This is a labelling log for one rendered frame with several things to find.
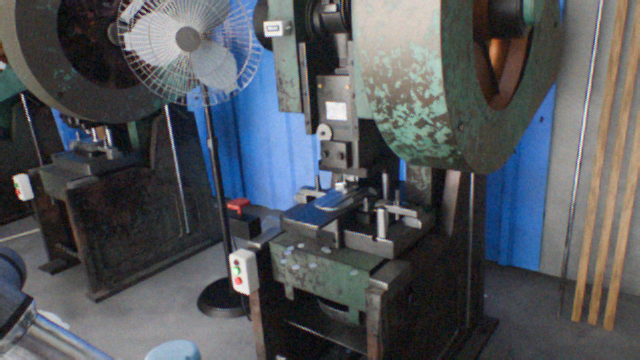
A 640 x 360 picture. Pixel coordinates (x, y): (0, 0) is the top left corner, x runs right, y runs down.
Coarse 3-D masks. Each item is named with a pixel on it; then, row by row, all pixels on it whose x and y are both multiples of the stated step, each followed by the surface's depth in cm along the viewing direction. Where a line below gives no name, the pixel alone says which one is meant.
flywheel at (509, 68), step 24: (480, 0) 111; (504, 0) 108; (528, 0) 107; (480, 24) 113; (504, 24) 110; (528, 24) 111; (480, 48) 123; (504, 48) 138; (528, 48) 143; (480, 72) 126; (504, 72) 141; (504, 96) 137
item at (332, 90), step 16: (320, 80) 145; (336, 80) 141; (320, 96) 147; (336, 96) 143; (320, 112) 149; (336, 112) 145; (320, 128) 149; (336, 128) 147; (336, 144) 145; (352, 144) 145; (368, 144) 148; (336, 160) 147; (352, 160) 147; (368, 160) 150
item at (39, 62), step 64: (0, 0) 199; (64, 0) 209; (64, 64) 206; (128, 128) 272; (192, 128) 287; (64, 192) 238; (128, 192) 262; (192, 192) 295; (64, 256) 288; (128, 256) 269
